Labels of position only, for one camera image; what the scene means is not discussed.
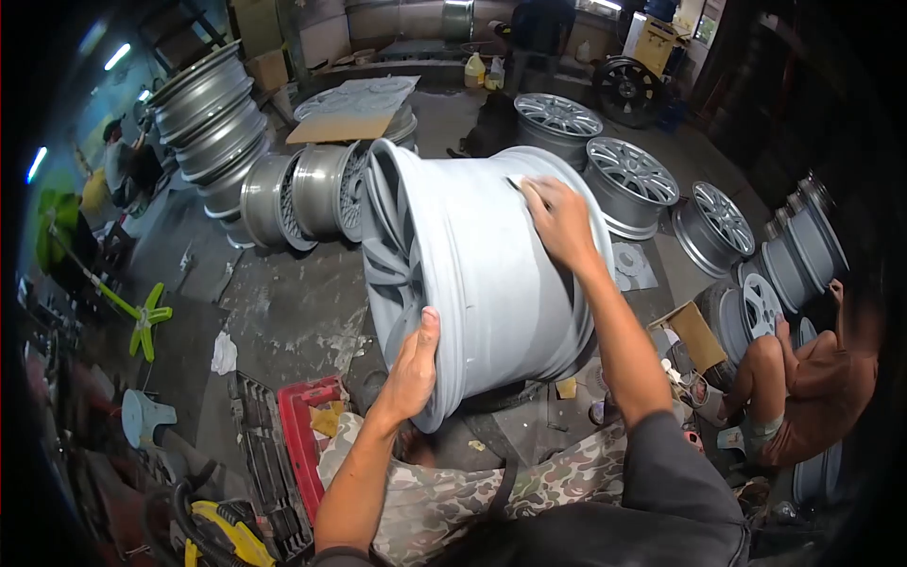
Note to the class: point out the person's right hand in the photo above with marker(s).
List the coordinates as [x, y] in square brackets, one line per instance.
[563, 227]

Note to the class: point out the person's left hand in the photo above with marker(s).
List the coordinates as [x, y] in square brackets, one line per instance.
[411, 375]

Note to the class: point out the person's left thumb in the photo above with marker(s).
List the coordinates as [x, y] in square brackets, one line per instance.
[429, 330]

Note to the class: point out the person's right fingers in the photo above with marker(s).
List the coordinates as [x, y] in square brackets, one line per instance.
[551, 190]

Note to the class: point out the person's right thumb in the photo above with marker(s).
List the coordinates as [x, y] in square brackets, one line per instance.
[533, 209]

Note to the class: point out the small sandpaper piece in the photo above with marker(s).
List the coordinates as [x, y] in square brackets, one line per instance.
[517, 183]

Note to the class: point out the large grey primed wheel rim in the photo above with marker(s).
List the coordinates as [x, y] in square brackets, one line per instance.
[482, 269]

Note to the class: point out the silver multi-spoke wheel rim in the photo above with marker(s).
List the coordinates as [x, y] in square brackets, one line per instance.
[716, 227]
[556, 120]
[630, 184]

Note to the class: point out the black dog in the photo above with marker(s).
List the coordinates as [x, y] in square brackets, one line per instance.
[489, 127]

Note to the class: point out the grey paper stencil sheet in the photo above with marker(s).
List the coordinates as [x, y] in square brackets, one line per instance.
[633, 266]

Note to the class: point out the black wheel rim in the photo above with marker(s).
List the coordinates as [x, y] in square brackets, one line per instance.
[627, 91]

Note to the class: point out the yellow plastic jug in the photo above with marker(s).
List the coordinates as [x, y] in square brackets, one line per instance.
[475, 71]

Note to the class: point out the yellow sanding sponge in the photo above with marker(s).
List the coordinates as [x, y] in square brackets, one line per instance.
[566, 388]

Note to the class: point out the silver rims under cardboard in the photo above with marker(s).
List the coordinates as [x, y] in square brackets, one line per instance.
[402, 127]

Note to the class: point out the person's legs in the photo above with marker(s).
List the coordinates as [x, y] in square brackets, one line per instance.
[453, 489]

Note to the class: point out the red plastic crate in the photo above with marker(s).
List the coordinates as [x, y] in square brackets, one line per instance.
[297, 432]

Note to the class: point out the silver mesh wheel rim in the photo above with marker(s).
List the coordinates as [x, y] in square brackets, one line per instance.
[266, 202]
[322, 188]

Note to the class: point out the open cardboard box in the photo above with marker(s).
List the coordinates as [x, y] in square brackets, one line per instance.
[694, 333]

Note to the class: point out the cardboard sheet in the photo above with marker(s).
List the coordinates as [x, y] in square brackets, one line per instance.
[354, 113]

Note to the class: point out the white rag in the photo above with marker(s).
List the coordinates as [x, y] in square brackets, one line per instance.
[224, 353]

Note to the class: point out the grey rim with tyre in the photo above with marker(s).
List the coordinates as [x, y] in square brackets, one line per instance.
[744, 315]

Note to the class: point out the row of grey primed rims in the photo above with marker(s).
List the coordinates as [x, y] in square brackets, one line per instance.
[801, 248]

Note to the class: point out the person's body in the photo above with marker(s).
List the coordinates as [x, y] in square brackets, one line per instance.
[638, 503]

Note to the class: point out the yellow vacuum cleaner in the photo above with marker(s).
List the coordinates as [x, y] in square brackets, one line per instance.
[227, 535]

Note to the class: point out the stack of silver wheel rims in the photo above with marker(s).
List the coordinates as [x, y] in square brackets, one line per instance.
[209, 127]

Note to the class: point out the light blue plastic stool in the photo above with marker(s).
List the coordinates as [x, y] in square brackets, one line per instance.
[142, 418]

